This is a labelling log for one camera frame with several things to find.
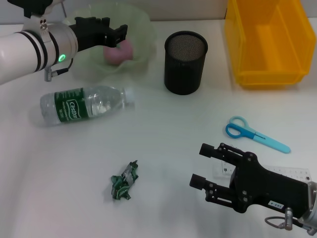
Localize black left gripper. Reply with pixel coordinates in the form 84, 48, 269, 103
68, 17, 129, 53

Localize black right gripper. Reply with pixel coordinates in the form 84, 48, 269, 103
189, 143, 310, 219

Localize pink toy peach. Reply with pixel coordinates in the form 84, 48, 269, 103
103, 39, 134, 65

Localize clear green-label water bottle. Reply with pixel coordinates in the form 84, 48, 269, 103
40, 85, 136, 126

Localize green plastic wrapper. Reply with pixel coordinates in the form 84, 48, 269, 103
110, 160, 139, 201

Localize blue scissors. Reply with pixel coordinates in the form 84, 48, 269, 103
225, 116, 291, 154

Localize black mesh pen holder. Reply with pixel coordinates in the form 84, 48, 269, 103
164, 31, 209, 96

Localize clear plastic ruler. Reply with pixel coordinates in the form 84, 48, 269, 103
213, 161, 311, 184

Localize translucent green plastic bowl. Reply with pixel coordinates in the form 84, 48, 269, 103
61, 3, 158, 81

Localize yellow plastic bin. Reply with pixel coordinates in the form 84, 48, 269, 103
224, 0, 317, 90

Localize left gripper cable with plug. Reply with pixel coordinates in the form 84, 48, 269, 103
44, 59, 74, 82

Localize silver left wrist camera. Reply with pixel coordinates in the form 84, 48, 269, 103
7, 0, 54, 18

